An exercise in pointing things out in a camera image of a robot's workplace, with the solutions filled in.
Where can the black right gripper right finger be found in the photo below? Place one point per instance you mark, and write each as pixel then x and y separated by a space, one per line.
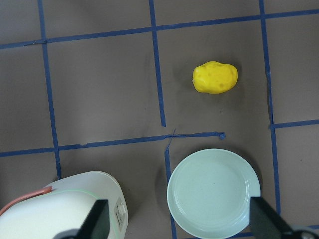
pixel 265 223

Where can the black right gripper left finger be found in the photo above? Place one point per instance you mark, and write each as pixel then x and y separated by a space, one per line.
pixel 97 223

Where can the white rice cooker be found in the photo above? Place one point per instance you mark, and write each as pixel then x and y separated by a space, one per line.
pixel 61 207

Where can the green plate near right arm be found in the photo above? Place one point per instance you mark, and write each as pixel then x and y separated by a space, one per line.
pixel 209 193

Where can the yellow toy potato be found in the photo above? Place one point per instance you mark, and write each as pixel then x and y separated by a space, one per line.
pixel 214 77

